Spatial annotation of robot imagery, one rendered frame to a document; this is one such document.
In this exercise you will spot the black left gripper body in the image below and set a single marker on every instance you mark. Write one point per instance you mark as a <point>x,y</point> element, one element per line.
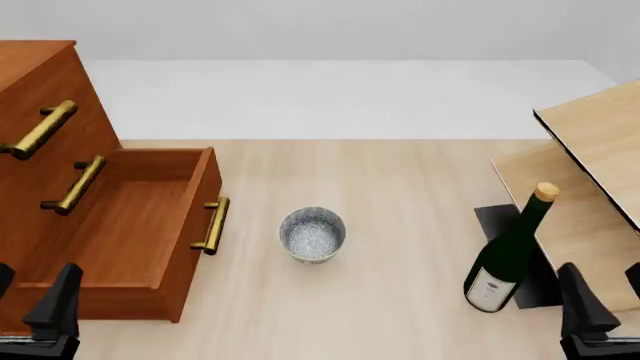
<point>35,350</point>

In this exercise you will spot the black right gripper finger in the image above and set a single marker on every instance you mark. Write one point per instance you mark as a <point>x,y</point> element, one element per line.
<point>635,279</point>
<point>580,303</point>

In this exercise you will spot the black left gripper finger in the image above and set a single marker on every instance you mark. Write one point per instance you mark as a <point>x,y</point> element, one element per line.
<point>57,307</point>
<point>5,277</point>

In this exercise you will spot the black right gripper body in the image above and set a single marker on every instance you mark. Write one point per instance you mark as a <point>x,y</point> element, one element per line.
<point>605,350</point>

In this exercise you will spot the open wooden drawer box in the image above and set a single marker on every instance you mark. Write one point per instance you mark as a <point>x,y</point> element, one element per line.
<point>130,225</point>

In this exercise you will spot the wooden cabinet with drawers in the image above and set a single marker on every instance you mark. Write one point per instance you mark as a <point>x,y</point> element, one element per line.
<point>30,63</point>

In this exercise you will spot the dark green wine bottle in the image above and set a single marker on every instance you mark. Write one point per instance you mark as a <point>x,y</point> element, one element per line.
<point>500,262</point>

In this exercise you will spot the speckled grey cup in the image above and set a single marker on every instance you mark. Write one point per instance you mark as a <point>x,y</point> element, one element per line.
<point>312,238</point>

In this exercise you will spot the pale wooden rack, black frame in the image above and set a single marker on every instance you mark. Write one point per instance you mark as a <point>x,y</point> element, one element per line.
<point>595,135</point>

